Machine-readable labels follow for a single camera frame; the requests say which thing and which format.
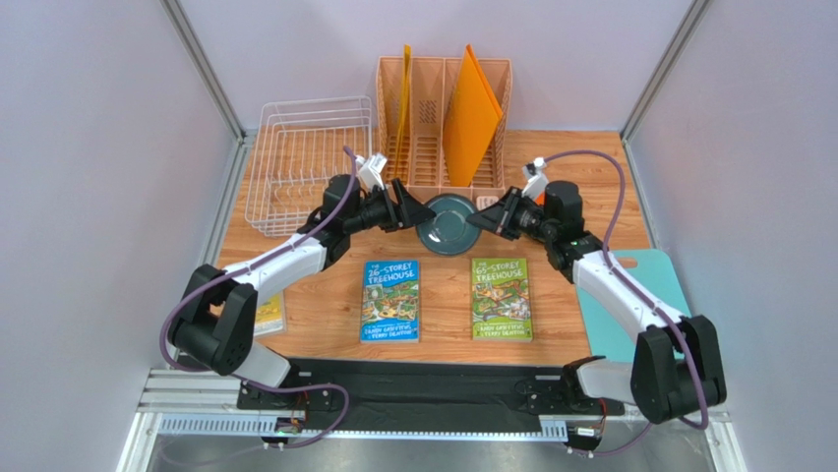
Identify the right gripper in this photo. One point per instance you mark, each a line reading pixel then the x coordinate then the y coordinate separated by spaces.
pixel 511 215

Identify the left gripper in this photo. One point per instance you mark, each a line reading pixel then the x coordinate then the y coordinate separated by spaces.
pixel 410 212

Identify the black plate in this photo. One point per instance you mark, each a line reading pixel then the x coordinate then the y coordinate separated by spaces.
pixel 449 233

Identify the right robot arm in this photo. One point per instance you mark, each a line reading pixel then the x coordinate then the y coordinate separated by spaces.
pixel 676 369

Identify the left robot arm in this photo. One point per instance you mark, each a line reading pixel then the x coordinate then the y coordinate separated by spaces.
pixel 214 323

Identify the white power adapter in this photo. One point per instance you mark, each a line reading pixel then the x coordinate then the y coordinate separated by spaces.
pixel 483 202

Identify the pink plastic file organizer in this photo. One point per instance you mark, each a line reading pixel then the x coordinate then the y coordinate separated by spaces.
pixel 424 172

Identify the green treehouse book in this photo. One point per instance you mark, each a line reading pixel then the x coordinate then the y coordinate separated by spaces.
pixel 500 300

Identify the blue treehouse book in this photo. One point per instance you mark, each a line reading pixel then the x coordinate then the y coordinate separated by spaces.
pixel 390 307

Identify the large orange folder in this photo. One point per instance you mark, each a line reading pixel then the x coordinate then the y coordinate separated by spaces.
pixel 473 117

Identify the thin orange folder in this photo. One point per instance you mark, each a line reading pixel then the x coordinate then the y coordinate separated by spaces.
pixel 403 109

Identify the teal cutting board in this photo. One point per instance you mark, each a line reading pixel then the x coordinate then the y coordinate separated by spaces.
pixel 652 269

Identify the yellow book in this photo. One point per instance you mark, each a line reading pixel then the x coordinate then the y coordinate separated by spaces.
pixel 270 317

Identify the black base mat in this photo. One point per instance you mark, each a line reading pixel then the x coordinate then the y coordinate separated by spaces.
pixel 423 397

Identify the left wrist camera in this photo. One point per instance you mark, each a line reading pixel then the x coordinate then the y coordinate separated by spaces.
pixel 370 171

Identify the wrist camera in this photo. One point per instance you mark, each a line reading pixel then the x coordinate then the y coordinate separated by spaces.
pixel 370 171
pixel 537 181

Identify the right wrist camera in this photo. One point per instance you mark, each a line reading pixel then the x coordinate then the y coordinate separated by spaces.
pixel 537 181

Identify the white wire dish rack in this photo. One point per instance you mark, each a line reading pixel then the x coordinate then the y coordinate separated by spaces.
pixel 298 148

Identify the aluminium frame rail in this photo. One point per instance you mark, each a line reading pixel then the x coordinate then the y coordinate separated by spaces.
pixel 207 403

